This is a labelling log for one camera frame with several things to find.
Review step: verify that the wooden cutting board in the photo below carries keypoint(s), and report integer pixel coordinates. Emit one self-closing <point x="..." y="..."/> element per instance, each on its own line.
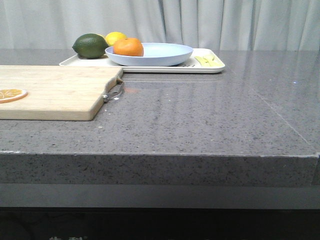
<point x="57" y="93"/>

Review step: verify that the orange slice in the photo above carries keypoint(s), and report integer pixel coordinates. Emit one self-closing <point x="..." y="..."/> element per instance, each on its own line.
<point x="11" y="94"/>

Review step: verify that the green lime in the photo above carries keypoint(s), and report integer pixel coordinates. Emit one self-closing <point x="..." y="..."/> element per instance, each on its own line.
<point x="90" y="46"/>

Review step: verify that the whole orange fruit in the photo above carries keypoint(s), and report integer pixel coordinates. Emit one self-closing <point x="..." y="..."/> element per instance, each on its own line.
<point x="129" y="47"/>

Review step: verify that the light blue plate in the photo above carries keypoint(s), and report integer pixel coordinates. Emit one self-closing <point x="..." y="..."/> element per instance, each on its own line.
<point x="155" y="55"/>

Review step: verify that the cream white tray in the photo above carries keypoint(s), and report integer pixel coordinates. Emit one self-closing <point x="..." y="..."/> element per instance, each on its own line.
<point x="192" y="65"/>

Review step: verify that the grey white curtain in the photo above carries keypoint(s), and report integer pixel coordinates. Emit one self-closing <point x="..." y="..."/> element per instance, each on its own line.
<point x="259" y="25"/>

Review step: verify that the pale yellow fruit slices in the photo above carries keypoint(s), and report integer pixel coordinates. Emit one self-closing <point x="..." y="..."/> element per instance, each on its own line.
<point x="208" y="61"/>

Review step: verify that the yellow lemon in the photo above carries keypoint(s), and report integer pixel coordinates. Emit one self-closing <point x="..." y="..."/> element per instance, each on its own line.
<point x="112" y="37"/>

